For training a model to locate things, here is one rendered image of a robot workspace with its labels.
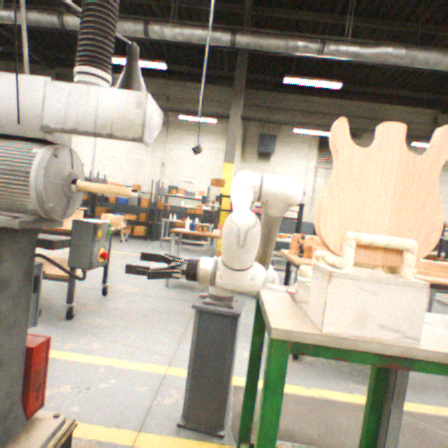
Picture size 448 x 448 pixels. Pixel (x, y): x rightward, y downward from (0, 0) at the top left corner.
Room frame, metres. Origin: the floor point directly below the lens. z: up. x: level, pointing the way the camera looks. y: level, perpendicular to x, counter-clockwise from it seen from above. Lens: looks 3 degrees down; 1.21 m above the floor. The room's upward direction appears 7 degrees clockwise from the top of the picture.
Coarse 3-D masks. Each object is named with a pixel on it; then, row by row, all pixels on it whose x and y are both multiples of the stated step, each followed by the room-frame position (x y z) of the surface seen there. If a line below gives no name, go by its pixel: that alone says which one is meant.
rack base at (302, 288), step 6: (300, 282) 1.07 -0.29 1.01; (306, 282) 1.02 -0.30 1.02; (300, 288) 1.06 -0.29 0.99; (306, 288) 0.99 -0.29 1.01; (300, 294) 1.05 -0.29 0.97; (306, 294) 0.98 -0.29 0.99; (294, 300) 1.11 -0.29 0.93; (300, 300) 1.04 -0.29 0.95; (306, 300) 0.97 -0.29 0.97; (300, 306) 1.03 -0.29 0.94; (306, 306) 0.96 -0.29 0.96
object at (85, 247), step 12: (72, 228) 1.23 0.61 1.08; (84, 228) 1.23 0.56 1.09; (96, 228) 1.23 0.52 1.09; (108, 228) 1.35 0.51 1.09; (72, 240) 1.23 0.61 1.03; (84, 240) 1.23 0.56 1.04; (96, 240) 1.24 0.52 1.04; (108, 240) 1.36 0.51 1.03; (72, 252) 1.23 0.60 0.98; (84, 252) 1.23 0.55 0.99; (96, 252) 1.26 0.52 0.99; (72, 264) 1.23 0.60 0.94; (84, 264) 1.23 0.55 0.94; (96, 264) 1.27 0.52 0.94; (72, 276) 1.25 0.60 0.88; (84, 276) 1.27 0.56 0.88
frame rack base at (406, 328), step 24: (312, 288) 0.93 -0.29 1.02; (336, 288) 0.81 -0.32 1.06; (360, 288) 0.81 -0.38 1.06; (384, 288) 0.81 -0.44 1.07; (408, 288) 0.81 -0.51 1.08; (312, 312) 0.90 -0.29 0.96; (336, 312) 0.81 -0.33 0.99; (360, 312) 0.81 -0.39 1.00; (384, 312) 0.81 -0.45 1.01; (408, 312) 0.81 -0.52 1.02; (360, 336) 0.81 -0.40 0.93; (384, 336) 0.81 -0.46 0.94; (408, 336) 0.81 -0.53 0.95
